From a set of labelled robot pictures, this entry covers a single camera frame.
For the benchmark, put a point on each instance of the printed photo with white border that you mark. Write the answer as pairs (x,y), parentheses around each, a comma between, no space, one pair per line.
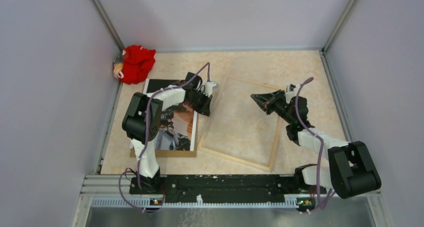
(176,132)

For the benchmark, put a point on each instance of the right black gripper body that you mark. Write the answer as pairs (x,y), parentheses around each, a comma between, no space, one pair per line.
(276,104)

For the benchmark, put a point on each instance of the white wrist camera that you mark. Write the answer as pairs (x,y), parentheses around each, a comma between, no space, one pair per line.
(291,89)
(210,88)

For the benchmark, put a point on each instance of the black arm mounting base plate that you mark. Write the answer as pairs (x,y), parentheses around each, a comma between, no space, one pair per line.
(222,188)

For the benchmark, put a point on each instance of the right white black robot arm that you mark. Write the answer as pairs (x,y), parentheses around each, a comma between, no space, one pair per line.
(347,168)

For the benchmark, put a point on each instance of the clear acrylic sheet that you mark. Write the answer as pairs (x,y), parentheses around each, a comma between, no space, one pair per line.
(238,126)

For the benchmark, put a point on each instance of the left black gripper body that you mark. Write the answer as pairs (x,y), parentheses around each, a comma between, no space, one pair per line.
(199,101)

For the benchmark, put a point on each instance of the aluminium front rail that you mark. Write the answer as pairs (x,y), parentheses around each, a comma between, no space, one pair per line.
(105,201)

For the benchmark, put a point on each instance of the brown cardboard backing board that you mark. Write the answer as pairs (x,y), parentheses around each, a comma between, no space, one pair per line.
(134,122)

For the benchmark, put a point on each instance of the light wooden picture frame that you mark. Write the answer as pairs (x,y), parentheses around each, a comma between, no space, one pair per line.
(232,159)

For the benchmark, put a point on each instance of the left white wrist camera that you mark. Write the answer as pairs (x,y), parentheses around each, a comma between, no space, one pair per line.
(210,88)

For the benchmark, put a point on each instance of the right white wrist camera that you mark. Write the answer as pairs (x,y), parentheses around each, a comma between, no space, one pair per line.
(291,89)

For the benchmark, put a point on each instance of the red cloth doll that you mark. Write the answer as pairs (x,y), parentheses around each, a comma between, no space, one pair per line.
(133,64)

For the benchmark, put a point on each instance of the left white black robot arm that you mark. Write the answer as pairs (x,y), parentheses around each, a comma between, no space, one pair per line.
(146,162)

